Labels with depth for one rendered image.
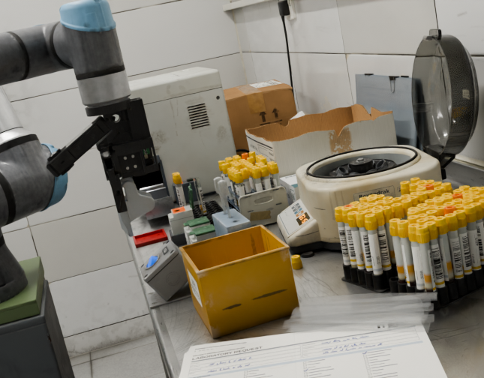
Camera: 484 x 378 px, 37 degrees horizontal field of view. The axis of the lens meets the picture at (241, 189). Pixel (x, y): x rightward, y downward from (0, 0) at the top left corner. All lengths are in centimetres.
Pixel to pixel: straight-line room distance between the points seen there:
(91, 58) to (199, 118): 73
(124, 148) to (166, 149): 67
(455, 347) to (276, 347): 21
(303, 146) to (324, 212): 34
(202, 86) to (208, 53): 134
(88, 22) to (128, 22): 198
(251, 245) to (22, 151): 47
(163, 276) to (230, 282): 19
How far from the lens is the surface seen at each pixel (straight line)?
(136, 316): 327
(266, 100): 217
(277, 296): 100
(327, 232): 122
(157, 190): 165
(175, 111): 175
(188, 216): 138
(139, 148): 109
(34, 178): 133
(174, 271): 114
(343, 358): 86
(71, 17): 108
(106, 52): 108
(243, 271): 98
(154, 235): 154
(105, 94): 108
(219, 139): 177
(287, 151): 151
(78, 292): 321
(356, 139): 156
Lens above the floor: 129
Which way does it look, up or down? 14 degrees down
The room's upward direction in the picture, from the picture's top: 12 degrees counter-clockwise
